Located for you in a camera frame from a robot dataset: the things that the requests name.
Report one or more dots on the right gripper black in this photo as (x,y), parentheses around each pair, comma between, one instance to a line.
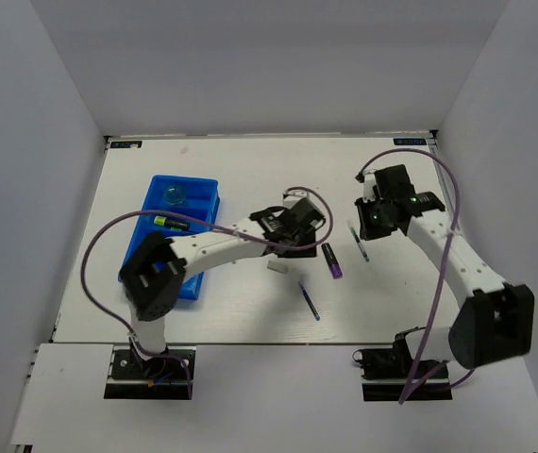
(367,230)

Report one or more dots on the yellow cap black highlighter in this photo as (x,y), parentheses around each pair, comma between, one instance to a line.
(171,223)

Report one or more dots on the blue ink pen refill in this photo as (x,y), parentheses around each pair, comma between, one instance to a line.
(309,302)

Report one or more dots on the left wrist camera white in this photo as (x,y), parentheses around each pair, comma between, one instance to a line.
(293,196)

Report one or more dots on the right table corner label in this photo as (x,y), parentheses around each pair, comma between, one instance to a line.
(409,142)

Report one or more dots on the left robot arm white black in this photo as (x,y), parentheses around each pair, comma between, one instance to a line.
(156,270)

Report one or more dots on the purple cap black highlighter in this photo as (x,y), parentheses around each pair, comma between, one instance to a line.
(332,262)

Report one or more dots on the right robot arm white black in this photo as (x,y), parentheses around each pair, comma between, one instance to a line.
(495,318)

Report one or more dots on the grey white eraser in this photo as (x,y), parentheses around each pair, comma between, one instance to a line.
(278,267)

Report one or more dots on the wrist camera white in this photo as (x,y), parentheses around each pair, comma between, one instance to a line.
(369,184)
(293,196)

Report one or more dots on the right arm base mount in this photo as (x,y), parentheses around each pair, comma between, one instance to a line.
(383,381)

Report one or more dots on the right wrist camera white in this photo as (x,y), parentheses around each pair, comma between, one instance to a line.
(369,184)

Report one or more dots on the table corner label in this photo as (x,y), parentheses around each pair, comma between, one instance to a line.
(125,144)
(409,142)

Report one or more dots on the green ink pen refill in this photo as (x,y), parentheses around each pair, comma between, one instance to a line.
(357,240)

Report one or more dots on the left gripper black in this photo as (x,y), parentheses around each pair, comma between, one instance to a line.
(305,253)

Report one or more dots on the left table corner label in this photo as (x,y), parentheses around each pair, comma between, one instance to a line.
(125,144)

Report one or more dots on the blue transparent tape roll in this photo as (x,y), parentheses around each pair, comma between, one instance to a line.
(175,195)

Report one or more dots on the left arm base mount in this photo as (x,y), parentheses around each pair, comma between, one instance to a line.
(130,378)

